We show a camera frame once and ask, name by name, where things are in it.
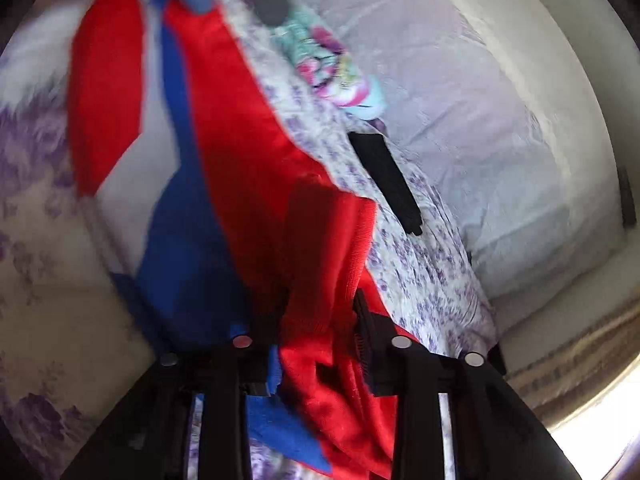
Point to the brick pattern curtain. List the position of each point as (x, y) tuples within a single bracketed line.
[(560, 360)]

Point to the black folded cloth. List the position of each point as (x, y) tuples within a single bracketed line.
[(390, 185)]

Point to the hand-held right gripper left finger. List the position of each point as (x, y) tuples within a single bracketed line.
[(250, 367)]

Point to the teal pink floral folded quilt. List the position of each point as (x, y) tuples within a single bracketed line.
[(330, 70)]

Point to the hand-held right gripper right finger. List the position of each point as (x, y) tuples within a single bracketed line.
[(372, 360)]

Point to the red pants with blue stripes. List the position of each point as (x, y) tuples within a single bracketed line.
[(240, 160)]

